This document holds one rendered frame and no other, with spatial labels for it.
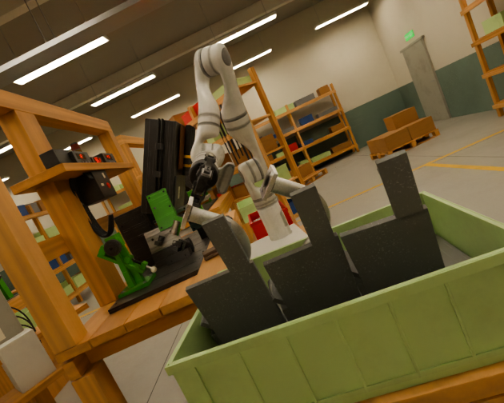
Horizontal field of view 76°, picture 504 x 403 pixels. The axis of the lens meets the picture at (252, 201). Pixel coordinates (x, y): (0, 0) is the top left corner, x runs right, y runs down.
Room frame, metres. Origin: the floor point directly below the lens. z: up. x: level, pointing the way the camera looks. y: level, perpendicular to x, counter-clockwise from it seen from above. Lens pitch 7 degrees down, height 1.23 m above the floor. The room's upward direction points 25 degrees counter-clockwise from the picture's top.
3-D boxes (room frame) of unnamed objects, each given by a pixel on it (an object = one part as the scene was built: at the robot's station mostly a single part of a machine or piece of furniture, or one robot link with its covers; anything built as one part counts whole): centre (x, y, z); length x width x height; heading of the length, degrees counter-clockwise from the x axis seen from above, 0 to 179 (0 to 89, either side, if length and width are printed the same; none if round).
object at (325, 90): (10.17, -2.08, 1.12); 3.16 x 0.54 x 2.24; 86
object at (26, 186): (1.87, 0.78, 1.52); 0.90 x 0.25 x 0.04; 179
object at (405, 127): (7.03, -3.53, 0.37); 1.20 x 0.80 x 0.74; 94
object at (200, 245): (1.87, 0.52, 0.89); 1.10 x 0.42 x 0.02; 179
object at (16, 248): (1.87, 0.82, 1.36); 1.49 x 0.09 x 0.97; 179
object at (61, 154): (1.58, 0.74, 1.59); 0.15 x 0.07 x 0.07; 179
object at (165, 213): (1.79, 0.46, 1.17); 0.13 x 0.12 x 0.20; 179
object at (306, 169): (8.48, -1.43, 0.22); 1.20 x 0.80 x 0.44; 126
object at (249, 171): (1.27, -0.05, 1.14); 0.09 x 0.09 x 0.17; 8
